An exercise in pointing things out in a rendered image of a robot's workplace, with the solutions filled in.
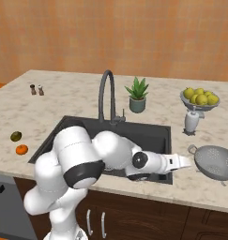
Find dark curved sink faucet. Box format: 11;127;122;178
98;69;127;126

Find grey metal colander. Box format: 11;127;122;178
187;143;228;188

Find green kiwi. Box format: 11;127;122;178
9;130;23;143

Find dark sink basin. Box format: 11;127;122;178
27;115;174;186

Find grey dishwasher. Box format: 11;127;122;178
0;173;38;240

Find dark wood cupboard door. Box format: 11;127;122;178
13;176;53;240
180;206;228;240
75;188;190;240

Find orange fruit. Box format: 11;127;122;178
15;143;29;156

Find grey bowl of lemons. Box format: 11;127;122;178
179;87;221;119

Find silver cupboard handle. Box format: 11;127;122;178
100;211;107;240
85;208;94;236

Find potted green plant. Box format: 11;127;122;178
124;76;150;114

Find dark pepper shaker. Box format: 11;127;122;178
29;83;38;96

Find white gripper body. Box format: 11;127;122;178
172;153;192;172

